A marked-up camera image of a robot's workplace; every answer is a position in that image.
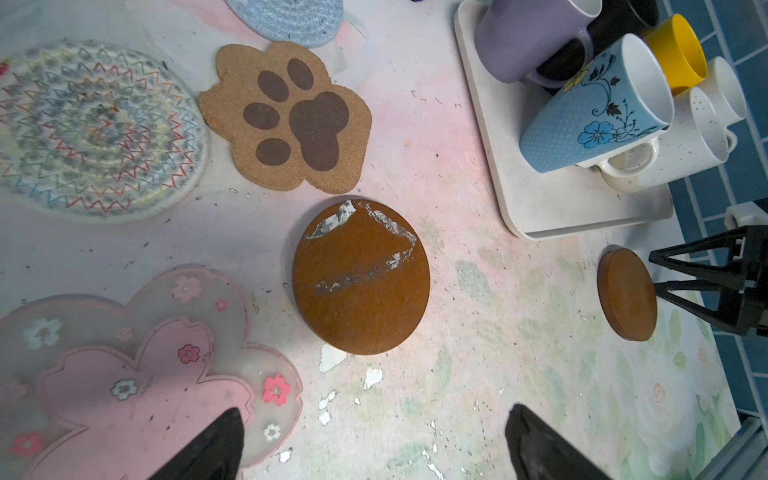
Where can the beige rectangular tray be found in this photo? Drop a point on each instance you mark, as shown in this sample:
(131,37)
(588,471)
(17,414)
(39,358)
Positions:
(538,206)

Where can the amber glossy round coaster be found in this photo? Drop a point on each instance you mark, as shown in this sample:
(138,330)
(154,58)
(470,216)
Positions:
(361,277)

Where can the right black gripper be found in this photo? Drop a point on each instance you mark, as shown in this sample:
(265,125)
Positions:
(733,256)

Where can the blue woven round coaster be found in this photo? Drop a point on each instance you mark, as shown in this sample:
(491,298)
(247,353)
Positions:
(309,23)

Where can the pink flower coaster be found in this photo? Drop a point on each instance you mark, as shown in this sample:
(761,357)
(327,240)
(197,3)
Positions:
(94,389)

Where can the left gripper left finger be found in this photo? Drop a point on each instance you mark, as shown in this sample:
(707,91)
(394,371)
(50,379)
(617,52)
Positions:
(215,453)

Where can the pale woven round coaster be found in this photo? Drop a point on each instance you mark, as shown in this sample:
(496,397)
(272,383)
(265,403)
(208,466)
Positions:
(93,132)

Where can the lilac mug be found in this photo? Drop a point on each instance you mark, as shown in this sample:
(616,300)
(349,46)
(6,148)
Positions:
(514,38)

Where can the white mug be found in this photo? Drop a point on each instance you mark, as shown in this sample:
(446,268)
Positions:
(698,139)
(725,92)

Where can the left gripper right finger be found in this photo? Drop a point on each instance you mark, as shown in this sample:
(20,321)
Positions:
(537,451)

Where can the black mug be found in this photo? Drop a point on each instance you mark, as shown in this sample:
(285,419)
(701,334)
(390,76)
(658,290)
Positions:
(617,18)

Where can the light blue floral mug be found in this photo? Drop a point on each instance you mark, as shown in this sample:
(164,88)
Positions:
(619,101)

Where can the white mug front right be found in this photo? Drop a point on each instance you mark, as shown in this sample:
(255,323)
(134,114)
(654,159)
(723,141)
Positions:
(698,139)

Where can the brown paw print coaster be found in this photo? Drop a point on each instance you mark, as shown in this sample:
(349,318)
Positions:
(285,120)

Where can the yellow mug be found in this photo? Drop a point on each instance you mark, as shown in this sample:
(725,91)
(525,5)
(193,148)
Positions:
(679,52)

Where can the white mug far right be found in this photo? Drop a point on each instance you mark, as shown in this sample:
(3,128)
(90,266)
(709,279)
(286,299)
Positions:
(725,92)

